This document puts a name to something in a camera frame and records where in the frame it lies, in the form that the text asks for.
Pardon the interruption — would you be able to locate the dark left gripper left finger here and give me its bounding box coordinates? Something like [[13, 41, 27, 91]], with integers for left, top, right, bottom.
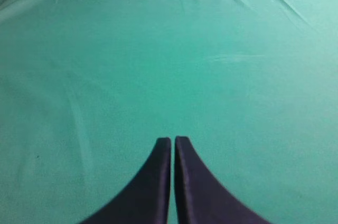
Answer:
[[82, 137, 171, 224]]

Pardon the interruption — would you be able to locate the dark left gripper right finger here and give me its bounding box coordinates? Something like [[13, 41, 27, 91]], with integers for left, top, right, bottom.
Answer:
[[174, 136, 268, 223]]

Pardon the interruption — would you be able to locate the green table cloth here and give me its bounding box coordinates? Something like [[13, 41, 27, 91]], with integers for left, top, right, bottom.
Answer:
[[1, 0, 337, 223]]

